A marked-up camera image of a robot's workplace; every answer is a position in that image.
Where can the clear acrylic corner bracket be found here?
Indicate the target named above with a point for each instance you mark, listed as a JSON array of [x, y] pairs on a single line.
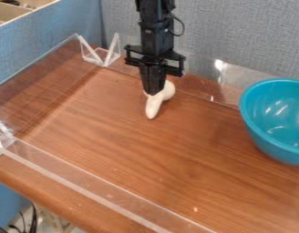
[[101, 56]]

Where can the blue plastic bowl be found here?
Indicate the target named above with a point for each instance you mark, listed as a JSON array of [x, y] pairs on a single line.
[[269, 108]]

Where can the clear acrylic back barrier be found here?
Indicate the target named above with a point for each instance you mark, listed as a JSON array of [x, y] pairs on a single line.
[[214, 79]]

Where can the clear acrylic front barrier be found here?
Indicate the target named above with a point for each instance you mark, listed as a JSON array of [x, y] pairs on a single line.
[[114, 197]]

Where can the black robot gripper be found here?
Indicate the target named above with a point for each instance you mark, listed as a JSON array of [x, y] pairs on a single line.
[[156, 54]]

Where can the clear acrylic barrier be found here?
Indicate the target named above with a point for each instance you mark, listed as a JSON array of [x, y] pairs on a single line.
[[214, 79], [114, 197]]

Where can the clear acrylic left bracket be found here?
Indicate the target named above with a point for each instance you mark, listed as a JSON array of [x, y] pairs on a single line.
[[6, 136]]

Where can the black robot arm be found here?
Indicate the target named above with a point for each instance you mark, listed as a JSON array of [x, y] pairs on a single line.
[[157, 15]]

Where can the wooden shelf unit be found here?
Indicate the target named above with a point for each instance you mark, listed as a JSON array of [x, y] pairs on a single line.
[[14, 9]]

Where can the white plush mushroom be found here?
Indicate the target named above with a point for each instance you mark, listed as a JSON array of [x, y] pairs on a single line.
[[154, 101]]

